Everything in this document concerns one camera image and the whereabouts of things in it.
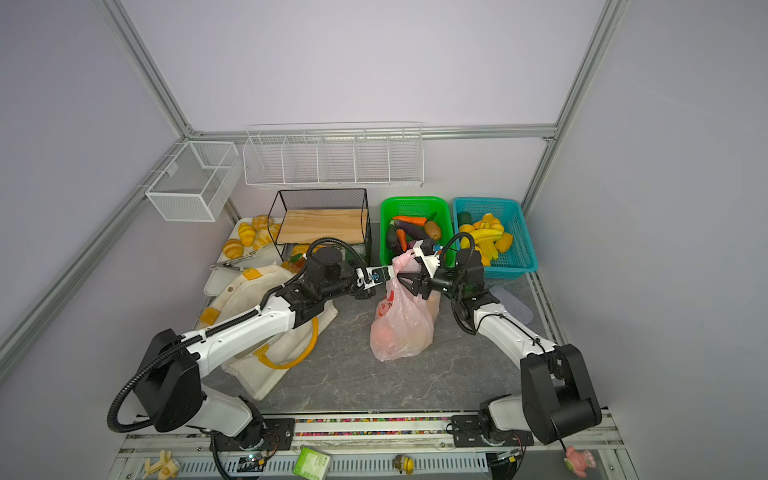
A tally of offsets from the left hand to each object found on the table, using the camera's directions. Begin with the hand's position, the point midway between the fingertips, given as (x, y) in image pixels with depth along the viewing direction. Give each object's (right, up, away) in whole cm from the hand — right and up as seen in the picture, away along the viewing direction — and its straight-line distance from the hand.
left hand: (387, 268), depth 77 cm
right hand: (+3, -1, +1) cm, 4 cm away
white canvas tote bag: (-33, -26, -1) cm, 42 cm away
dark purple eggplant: (+8, +13, +37) cm, 40 cm away
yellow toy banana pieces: (-50, -45, -9) cm, 68 cm away
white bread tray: (-61, -6, +28) cm, 67 cm away
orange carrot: (+9, +17, +39) cm, 43 cm away
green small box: (-17, -45, -9) cm, 49 cm away
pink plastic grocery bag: (+4, -13, -5) cm, 15 cm away
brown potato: (+16, +12, +35) cm, 41 cm away
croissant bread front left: (-58, +5, +33) cm, 67 cm away
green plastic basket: (+18, +21, +40) cm, 49 cm away
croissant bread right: (-48, +12, +38) cm, 63 cm away
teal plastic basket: (+43, +1, +20) cm, 48 cm away
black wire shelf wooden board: (-31, +16, +25) cm, 43 cm away
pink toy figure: (+45, -44, -9) cm, 63 cm away
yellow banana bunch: (+37, +12, +35) cm, 52 cm away
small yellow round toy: (+5, -45, -9) cm, 46 cm away
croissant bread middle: (-56, +11, +38) cm, 68 cm away
